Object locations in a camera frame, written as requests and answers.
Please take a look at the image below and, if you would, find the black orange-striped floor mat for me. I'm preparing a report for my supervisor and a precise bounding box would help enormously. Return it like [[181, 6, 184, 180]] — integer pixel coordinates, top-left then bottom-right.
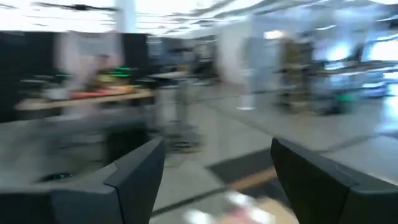
[[206, 148, 280, 200]]

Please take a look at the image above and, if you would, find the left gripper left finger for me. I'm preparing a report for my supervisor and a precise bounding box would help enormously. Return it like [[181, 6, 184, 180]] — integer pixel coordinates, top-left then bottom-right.
[[51, 138, 166, 224]]

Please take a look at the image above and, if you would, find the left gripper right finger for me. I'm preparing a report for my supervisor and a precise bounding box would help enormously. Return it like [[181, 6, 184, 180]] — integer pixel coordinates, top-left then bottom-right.
[[271, 138, 398, 224]]

